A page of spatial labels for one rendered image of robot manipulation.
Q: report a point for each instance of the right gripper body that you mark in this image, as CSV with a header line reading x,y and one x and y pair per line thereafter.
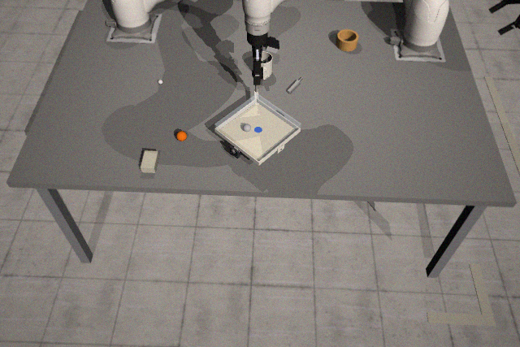
x,y
257,41

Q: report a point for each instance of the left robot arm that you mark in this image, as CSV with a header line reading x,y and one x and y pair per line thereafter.
x,y
424,21

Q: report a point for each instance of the white mug with handle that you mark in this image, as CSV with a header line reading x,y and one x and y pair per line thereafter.
x,y
266,65

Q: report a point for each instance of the orange ball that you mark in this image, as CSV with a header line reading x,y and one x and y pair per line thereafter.
x,y
181,135

